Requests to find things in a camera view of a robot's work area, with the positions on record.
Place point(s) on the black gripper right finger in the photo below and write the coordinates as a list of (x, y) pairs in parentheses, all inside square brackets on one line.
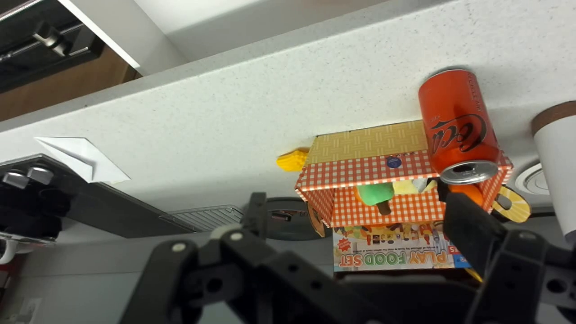
[(473, 231)]

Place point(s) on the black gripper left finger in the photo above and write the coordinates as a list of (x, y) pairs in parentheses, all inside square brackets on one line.
[(254, 217)]

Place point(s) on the orange checkered cardboard basket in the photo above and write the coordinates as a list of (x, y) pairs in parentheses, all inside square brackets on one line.
[(360, 172)]

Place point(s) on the yellow toy with hole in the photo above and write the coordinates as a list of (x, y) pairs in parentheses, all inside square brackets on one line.
[(518, 210)]

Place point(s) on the yellow orange toy food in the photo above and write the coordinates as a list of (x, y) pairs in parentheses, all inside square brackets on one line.
[(291, 161)]

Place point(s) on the yellow toy food pieces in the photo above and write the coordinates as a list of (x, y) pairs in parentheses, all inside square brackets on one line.
[(410, 188)]

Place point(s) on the blue play food box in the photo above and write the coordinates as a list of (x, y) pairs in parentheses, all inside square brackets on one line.
[(389, 255)]

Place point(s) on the white tumbler with brown base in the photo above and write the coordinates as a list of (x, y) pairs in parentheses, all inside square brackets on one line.
[(558, 174)]

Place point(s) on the orange soda can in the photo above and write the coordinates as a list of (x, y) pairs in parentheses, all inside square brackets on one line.
[(455, 120)]

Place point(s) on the white flat sheet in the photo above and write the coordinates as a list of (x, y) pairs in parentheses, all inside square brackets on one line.
[(83, 159)]

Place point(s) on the black metal bracket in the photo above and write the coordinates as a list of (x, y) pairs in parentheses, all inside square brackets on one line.
[(108, 208)]

